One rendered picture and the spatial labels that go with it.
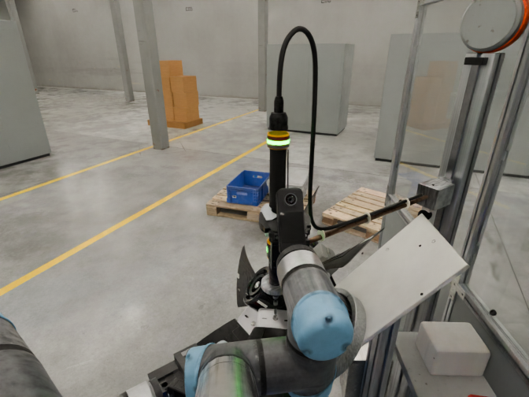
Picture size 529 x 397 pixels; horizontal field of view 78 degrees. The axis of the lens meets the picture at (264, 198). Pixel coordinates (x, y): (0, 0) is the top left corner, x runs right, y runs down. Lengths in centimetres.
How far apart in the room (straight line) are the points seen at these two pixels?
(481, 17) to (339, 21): 1190
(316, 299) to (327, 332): 4
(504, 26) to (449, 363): 98
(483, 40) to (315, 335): 95
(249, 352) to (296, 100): 768
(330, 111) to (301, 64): 122
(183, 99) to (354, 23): 675
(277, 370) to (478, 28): 102
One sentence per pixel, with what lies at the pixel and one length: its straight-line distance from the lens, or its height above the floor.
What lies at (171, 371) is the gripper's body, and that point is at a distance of 80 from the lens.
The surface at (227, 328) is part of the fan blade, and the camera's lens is 102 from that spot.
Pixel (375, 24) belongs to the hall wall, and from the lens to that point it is 1279.
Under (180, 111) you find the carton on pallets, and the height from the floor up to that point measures 41.
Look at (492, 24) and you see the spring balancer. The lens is 117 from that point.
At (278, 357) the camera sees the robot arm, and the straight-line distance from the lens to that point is 51.
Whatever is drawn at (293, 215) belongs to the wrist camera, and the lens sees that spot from 57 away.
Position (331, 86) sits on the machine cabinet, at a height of 110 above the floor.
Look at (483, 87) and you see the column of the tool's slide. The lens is 116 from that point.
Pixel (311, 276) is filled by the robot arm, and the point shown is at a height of 152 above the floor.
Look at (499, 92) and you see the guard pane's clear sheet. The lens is 135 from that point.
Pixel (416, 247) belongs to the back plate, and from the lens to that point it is 101.
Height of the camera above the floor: 181
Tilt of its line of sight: 24 degrees down
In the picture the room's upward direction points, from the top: straight up
